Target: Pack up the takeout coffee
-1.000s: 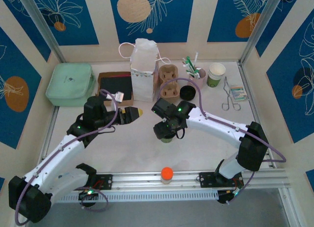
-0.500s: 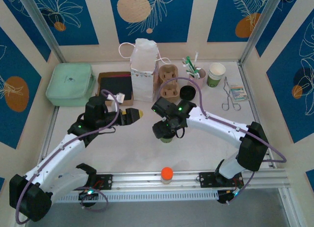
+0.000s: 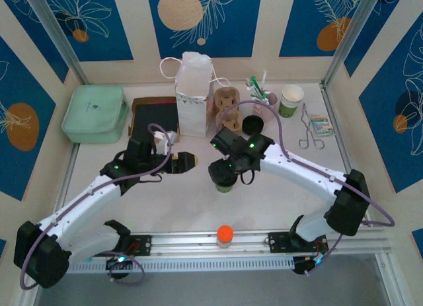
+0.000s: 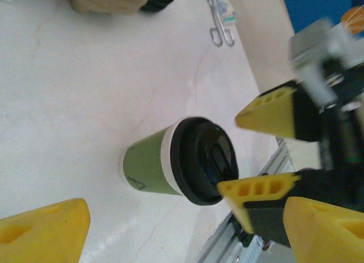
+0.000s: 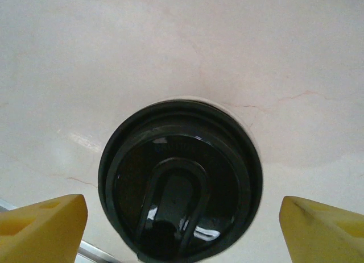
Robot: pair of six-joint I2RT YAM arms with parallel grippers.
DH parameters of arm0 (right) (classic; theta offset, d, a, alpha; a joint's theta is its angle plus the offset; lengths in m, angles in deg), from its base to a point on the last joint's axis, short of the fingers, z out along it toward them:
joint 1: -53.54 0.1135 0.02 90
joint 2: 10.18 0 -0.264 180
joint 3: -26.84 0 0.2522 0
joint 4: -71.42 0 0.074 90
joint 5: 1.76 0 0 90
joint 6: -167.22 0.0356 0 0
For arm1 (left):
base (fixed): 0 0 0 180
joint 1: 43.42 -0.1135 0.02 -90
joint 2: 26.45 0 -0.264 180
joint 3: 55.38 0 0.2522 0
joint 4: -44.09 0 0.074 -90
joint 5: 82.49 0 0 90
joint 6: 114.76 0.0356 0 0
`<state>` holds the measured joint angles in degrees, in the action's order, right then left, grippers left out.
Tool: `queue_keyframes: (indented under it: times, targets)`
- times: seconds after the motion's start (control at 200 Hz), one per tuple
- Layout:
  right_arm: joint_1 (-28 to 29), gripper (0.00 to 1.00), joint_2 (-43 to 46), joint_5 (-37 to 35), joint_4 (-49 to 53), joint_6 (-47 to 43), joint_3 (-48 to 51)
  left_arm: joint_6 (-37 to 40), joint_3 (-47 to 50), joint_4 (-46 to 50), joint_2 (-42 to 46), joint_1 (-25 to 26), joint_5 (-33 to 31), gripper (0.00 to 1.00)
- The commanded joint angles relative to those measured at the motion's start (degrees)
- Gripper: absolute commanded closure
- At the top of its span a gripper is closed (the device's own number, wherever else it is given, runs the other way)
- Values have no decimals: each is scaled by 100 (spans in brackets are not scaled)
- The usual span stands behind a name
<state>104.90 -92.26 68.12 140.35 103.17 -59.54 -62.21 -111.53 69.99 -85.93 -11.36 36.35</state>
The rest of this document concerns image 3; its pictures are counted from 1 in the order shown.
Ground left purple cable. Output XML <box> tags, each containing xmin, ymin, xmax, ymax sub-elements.
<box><xmin>19</xmin><ymin>123</ymin><xmax>173</xmax><ymax>290</ymax></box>

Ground brown cardboard napkin box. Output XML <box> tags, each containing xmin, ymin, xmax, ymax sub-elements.
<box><xmin>127</xmin><ymin>96</ymin><xmax>181</xmax><ymax>144</ymax></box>

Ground orange capped jar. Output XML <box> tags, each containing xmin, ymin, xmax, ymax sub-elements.
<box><xmin>216</xmin><ymin>224</ymin><xmax>235</xmax><ymax>250</ymax></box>

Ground pink metal straw bucket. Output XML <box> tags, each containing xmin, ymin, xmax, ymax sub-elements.
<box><xmin>252</xmin><ymin>91</ymin><xmax>278</xmax><ymax>122</ymax></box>

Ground black mount plate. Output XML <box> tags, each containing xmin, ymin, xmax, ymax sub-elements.
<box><xmin>128</xmin><ymin>235</ymin><xmax>153</xmax><ymax>256</ymax></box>
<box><xmin>264</xmin><ymin>231</ymin><xmax>328</xmax><ymax>254</ymax></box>

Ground metal wire tongs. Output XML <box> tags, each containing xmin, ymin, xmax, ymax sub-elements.
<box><xmin>298</xmin><ymin>104</ymin><xmax>327</xmax><ymax>151</ymax></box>

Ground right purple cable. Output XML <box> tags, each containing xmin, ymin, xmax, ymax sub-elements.
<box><xmin>221</xmin><ymin>100</ymin><xmax>396</xmax><ymax>277</ymax></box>

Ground brown pulp cup carrier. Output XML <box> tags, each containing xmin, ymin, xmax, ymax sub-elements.
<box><xmin>213</xmin><ymin>87</ymin><xmax>244</xmax><ymax>130</ymax></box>

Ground white slotted cable duct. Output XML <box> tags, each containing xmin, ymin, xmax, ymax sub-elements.
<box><xmin>67</xmin><ymin>255</ymin><xmax>295</xmax><ymax>274</ymax></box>

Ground mint green zip case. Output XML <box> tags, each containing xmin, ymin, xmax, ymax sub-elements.
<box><xmin>61</xmin><ymin>86</ymin><xmax>130</xmax><ymax>145</ymax></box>

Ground printed sugar packets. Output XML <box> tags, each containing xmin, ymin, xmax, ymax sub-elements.
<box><xmin>309</xmin><ymin>114</ymin><xmax>334</xmax><ymax>137</ymax></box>

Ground aluminium frame post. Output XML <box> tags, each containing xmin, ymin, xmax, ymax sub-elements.
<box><xmin>24</xmin><ymin>0</ymin><xmax>89</xmax><ymax>85</ymax></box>
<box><xmin>322</xmin><ymin>0</ymin><xmax>386</xmax><ymax>89</ymax></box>

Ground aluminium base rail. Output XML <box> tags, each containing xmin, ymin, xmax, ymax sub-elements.
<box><xmin>28</xmin><ymin>226</ymin><xmax>387</xmax><ymax>258</ymax></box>

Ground purple cable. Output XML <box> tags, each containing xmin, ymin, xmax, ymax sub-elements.
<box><xmin>19</xmin><ymin>123</ymin><xmax>173</xmax><ymax>290</ymax></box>
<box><xmin>221</xmin><ymin>100</ymin><xmax>396</xmax><ymax>277</ymax></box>

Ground black paper napkin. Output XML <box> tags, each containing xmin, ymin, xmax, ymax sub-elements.
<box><xmin>134</xmin><ymin>103</ymin><xmax>179</xmax><ymax>135</ymax></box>

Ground green paper coffee cup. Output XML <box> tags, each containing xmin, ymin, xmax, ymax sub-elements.
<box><xmin>216</xmin><ymin>182</ymin><xmax>236</xmax><ymax>195</ymax></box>

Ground left black mount plate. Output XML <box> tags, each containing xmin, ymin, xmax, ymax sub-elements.
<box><xmin>128</xmin><ymin>235</ymin><xmax>153</xmax><ymax>256</ymax></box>

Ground right black mount plate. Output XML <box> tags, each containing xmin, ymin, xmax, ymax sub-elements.
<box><xmin>264</xmin><ymin>231</ymin><xmax>328</xmax><ymax>254</ymax></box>

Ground green paper cup stack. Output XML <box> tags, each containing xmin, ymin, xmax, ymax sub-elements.
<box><xmin>279</xmin><ymin>84</ymin><xmax>305</xmax><ymax>118</ymax></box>

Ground black cup lid stack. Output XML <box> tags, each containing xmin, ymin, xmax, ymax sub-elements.
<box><xmin>242</xmin><ymin>116</ymin><xmax>265</xmax><ymax>135</ymax></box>

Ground black controller box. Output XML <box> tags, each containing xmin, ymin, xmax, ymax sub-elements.
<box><xmin>292</xmin><ymin>255</ymin><xmax>327</xmax><ymax>276</ymax></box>
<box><xmin>105</xmin><ymin>254</ymin><xmax>134</xmax><ymax>280</ymax></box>

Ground white cartoon print paper bag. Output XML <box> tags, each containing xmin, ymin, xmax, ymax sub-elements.
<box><xmin>159</xmin><ymin>50</ymin><xmax>231</xmax><ymax>137</ymax></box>

